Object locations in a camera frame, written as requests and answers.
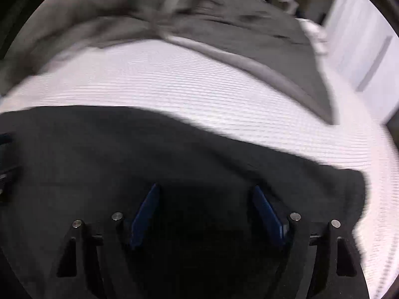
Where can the black pants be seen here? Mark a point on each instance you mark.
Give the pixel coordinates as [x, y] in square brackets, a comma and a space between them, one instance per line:
[131, 152]

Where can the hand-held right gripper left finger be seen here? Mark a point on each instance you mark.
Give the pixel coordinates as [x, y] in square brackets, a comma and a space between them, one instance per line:
[144, 216]

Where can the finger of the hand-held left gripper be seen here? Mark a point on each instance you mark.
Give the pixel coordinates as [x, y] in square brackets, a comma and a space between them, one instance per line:
[4, 138]

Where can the dark olive puffy jacket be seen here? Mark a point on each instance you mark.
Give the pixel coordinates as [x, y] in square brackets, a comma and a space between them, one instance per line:
[243, 34]

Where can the white patterned mattress cover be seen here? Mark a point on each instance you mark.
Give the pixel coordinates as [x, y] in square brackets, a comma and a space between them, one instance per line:
[193, 81]

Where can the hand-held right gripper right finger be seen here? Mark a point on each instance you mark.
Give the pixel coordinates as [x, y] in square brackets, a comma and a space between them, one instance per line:
[268, 215]

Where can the white panelled wardrobe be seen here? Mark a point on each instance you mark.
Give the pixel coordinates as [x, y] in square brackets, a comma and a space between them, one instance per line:
[361, 37]

